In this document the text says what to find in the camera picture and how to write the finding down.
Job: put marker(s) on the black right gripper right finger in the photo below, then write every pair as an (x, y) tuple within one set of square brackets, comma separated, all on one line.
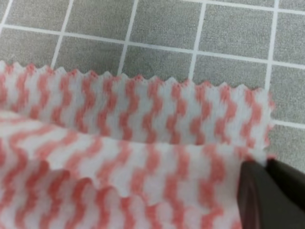
[(290, 180)]

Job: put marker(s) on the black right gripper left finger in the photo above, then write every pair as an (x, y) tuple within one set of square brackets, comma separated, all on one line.
[(262, 204)]

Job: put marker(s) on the pink white wavy towel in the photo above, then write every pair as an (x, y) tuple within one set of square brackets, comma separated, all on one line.
[(89, 151)]

